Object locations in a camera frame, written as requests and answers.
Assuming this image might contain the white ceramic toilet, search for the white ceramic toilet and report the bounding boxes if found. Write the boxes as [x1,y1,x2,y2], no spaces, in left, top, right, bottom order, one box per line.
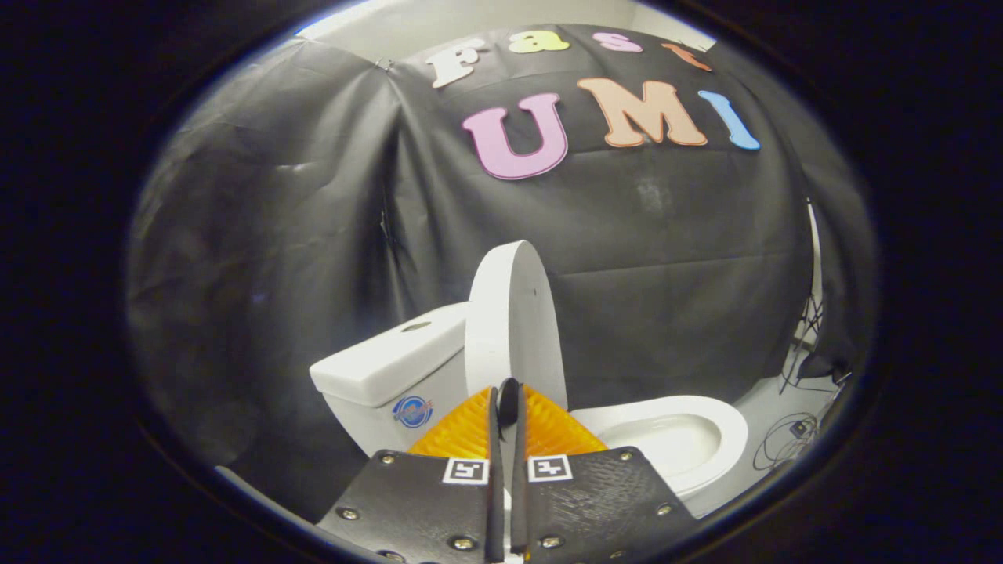
[310,302,749,518]

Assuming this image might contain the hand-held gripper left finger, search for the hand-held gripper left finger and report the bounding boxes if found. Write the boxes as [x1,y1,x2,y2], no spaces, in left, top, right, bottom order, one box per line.
[317,385,506,563]

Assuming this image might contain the black backdrop cloth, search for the black backdrop cloth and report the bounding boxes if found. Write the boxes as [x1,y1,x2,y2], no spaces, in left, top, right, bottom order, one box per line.
[125,23,874,502]

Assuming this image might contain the black light stand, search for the black light stand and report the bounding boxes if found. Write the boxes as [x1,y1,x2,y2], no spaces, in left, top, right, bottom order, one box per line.
[780,200,825,392]

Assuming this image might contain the black lid lifter handle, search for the black lid lifter handle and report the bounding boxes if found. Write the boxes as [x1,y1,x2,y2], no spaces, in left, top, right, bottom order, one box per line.
[498,378,522,428]

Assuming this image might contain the tangled black cables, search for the tangled black cables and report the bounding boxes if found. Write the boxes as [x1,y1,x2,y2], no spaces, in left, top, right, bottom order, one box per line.
[752,411,820,471]

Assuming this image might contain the white toilet lid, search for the white toilet lid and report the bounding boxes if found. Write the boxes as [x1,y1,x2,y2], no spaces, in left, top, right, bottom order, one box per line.
[465,240,569,412]

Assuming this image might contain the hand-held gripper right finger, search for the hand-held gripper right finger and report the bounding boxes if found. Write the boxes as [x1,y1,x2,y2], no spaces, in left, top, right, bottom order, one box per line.
[509,384,698,563]

